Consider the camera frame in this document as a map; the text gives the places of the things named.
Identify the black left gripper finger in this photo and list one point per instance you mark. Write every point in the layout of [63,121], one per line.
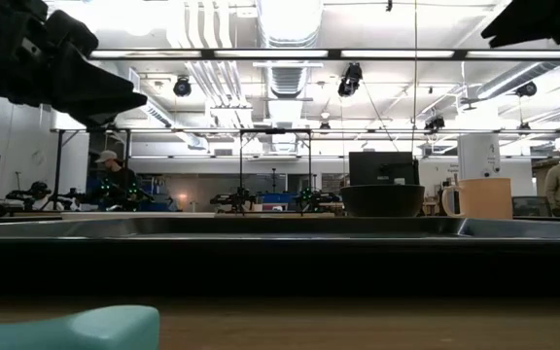
[90,92]
[73,34]

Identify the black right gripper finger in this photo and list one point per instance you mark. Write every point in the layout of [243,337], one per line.
[528,22]

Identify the orange mug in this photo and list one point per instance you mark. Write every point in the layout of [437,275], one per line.
[484,198]

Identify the black bowl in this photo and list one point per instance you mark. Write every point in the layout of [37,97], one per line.
[382,200]

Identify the black background robot arm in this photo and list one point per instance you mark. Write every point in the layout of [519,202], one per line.
[316,197]
[37,192]
[231,198]

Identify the black serving tray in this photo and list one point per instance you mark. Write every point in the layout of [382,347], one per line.
[280,267]

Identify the white column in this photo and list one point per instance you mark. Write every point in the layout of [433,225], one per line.
[478,155]

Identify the black computer monitor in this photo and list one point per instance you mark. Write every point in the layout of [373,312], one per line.
[377,167]

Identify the blue bin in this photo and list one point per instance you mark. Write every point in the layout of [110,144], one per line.
[277,198]

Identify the black background station frame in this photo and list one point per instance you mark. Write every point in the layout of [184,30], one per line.
[275,131]
[59,165]

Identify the silver ventilation duct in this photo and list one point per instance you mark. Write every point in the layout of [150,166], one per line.
[287,73]

